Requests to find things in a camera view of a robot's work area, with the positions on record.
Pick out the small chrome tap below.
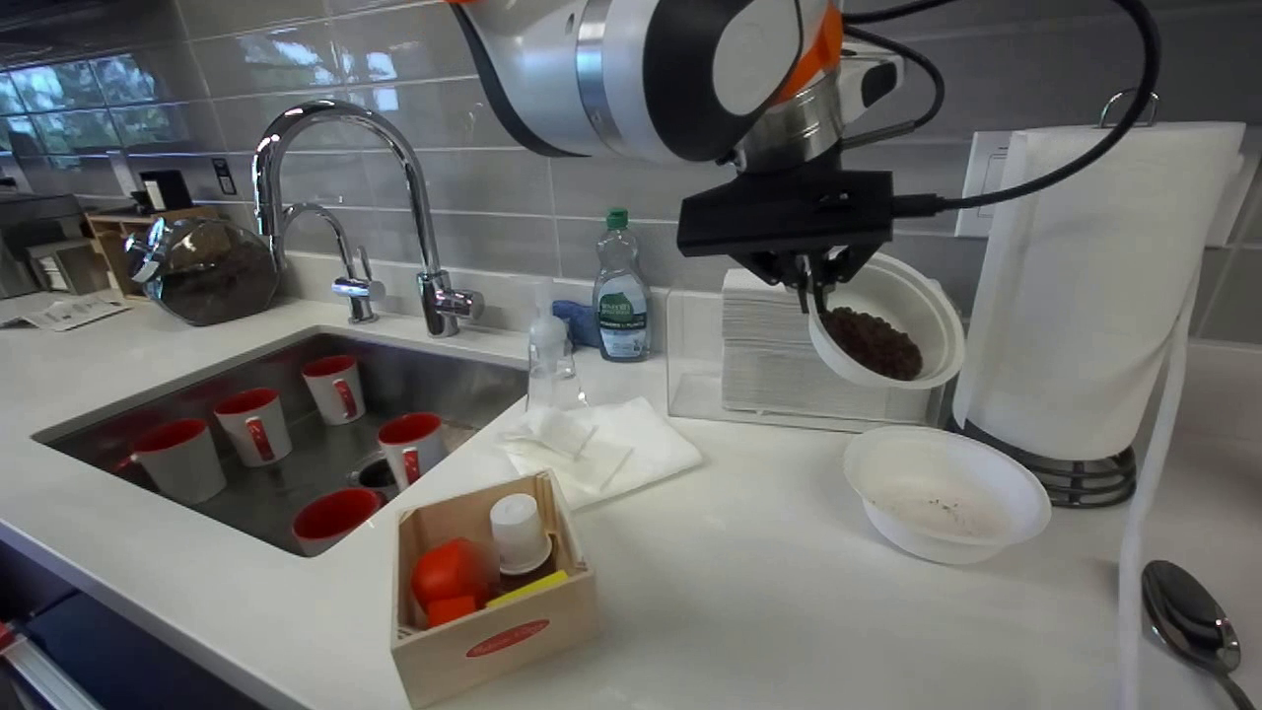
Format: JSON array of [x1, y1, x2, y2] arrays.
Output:
[[280, 197, 392, 328]]

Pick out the brown coffee beans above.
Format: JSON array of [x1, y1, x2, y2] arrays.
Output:
[[822, 305, 928, 387]]

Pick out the white bowl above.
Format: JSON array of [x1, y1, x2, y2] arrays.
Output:
[[800, 249, 969, 398], [839, 423, 1056, 573]]

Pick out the green capped dish soap bottle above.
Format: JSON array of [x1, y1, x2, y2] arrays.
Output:
[[588, 203, 655, 366]]

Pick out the black sink drain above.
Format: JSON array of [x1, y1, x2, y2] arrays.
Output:
[[353, 454, 399, 504]]

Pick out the white cloth napkin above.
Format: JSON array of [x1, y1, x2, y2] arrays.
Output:
[[495, 391, 711, 516]]

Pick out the black wire towel holder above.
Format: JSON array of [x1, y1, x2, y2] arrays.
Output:
[[951, 82, 1164, 511]]

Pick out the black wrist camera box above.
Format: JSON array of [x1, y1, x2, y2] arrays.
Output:
[[673, 167, 901, 263]]

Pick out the wooden toy box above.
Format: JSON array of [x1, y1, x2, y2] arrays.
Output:
[[385, 466, 602, 710]]

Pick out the clear acrylic napkin holder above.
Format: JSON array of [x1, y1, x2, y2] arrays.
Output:
[[658, 263, 955, 439]]

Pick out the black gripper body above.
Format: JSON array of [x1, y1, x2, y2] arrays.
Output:
[[755, 241, 882, 291]]

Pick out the white capped toy jar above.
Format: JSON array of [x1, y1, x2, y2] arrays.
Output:
[[487, 487, 555, 581]]

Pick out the clear plastic water bottle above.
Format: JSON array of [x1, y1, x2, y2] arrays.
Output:
[[522, 305, 597, 454]]

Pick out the red and white mug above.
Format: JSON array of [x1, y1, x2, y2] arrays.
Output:
[[287, 482, 392, 554], [209, 381, 295, 474], [295, 345, 371, 430], [126, 415, 234, 507], [374, 406, 452, 494]]

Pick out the orange toy food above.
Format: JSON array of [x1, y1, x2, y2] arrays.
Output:
[[406, 532, 495, 631]]

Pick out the tall chrome faucet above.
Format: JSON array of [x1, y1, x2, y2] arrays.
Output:
[[246, 98, 488, 340]]

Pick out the stainless steel sink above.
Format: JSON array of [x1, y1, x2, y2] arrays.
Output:
[[29, 324, 531, 560]]

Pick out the metal spoon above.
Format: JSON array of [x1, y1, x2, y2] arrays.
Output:
[[1135, 554, 1262, 710]]

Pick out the yellow toy food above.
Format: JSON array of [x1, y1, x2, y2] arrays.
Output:
[[480, 562, 575, 612]]

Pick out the white paper towel roll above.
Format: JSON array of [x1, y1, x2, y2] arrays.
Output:
[[951, 119, 1252, 466]]

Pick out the black camera cable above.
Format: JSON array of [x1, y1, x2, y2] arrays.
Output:
[[839, 0, 1166, 219]]

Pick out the dark blue cabinet front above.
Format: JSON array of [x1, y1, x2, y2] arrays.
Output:
[[0, 532, 272, 710]]

